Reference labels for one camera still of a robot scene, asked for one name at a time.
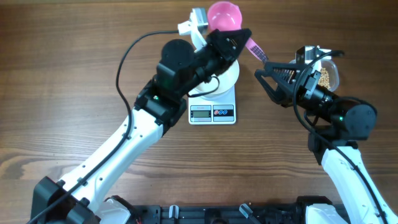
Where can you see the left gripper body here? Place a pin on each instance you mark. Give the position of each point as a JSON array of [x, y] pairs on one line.
[[212, 60]]

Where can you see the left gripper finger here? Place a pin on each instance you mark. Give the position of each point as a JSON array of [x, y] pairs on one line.
[[196, 42], [228, 44]]

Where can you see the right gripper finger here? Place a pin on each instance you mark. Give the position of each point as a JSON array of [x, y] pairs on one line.
[[278, 95], [284, 74]]

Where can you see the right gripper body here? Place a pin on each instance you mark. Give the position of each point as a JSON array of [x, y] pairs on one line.
[[306, 89]]

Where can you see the pink plastic measuring scoop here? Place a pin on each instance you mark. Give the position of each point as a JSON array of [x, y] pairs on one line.
[[226, 16]]

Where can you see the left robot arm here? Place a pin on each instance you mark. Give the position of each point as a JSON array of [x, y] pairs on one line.
[[80, 195]]

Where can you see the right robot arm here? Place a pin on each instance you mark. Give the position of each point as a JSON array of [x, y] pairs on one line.
[[335, 125]]

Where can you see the white bowl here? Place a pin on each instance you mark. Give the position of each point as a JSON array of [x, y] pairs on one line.
[[219, 84]]

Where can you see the white digital kitchen scale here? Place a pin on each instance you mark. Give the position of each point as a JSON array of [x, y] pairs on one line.
[[217, 110]]

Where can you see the soybeans in container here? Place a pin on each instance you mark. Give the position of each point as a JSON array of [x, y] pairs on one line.
[[324, 80]]

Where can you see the clear plastic container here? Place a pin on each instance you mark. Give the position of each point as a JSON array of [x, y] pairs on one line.
[[333, 73]]

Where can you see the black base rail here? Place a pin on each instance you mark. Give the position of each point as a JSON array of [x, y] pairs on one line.
[[174, 214]]

